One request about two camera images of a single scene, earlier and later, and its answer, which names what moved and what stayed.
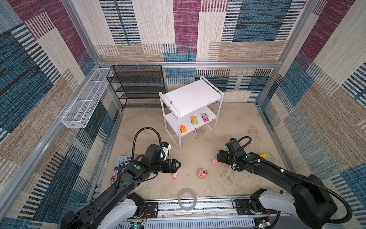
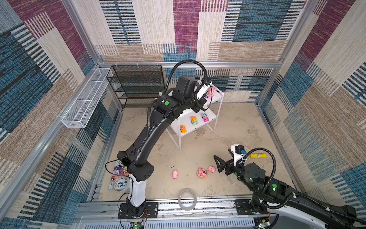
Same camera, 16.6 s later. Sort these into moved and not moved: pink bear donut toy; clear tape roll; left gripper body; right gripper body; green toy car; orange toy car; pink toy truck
Moved: right gripper body; left gripper body
Not moved: orange toy car; green toy car; clear tape roll; pink toy truck; pink bear donut toy
